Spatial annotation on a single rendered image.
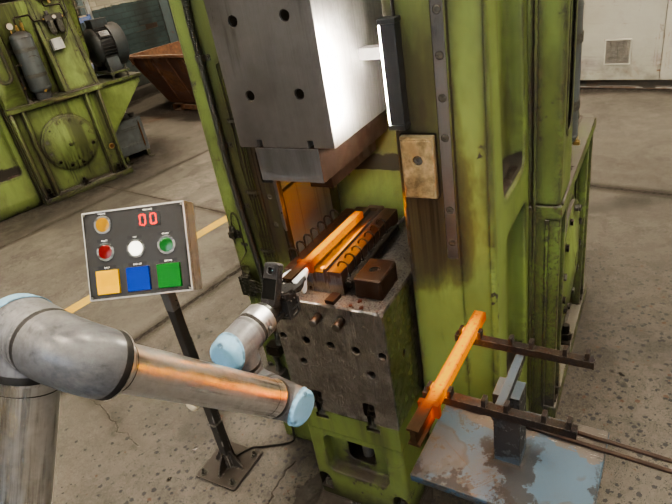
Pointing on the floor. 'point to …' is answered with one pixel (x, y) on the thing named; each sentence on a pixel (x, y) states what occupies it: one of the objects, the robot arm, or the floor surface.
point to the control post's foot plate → (215, 473)
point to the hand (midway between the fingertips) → (301, 268)
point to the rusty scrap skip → (167, 73)
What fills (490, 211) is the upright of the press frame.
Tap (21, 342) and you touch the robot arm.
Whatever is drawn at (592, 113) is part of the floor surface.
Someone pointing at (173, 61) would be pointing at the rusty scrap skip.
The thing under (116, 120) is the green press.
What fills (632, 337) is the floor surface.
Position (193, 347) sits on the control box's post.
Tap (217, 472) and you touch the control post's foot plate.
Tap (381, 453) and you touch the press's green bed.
